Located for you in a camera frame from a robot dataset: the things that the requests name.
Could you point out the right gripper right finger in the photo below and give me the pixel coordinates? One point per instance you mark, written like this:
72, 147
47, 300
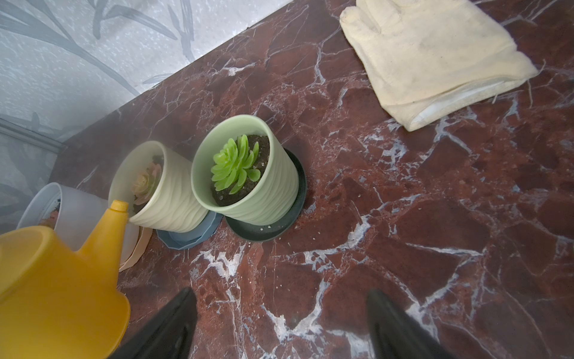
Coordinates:
394, 334

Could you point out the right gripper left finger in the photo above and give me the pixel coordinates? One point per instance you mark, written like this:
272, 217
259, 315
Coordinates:
169, 334

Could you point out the yellow plastic watering can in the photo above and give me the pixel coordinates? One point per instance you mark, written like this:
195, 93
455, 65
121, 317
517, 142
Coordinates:
59, 303

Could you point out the cream pot pink succulent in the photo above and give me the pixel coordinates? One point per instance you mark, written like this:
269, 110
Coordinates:
172, 206

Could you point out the white pot orange succulent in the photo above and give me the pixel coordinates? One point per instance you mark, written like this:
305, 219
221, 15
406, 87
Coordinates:
72, 214

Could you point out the green pot green succulent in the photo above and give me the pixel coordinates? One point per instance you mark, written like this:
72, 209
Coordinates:
241, 171

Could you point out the pink saucer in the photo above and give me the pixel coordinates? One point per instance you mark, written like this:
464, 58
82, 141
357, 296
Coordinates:
144, 237

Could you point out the blue-grey saucer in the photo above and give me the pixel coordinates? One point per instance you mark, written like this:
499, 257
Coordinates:
193, 238

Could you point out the cream gardening glove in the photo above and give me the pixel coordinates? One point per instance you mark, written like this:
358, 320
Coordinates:
427, 59

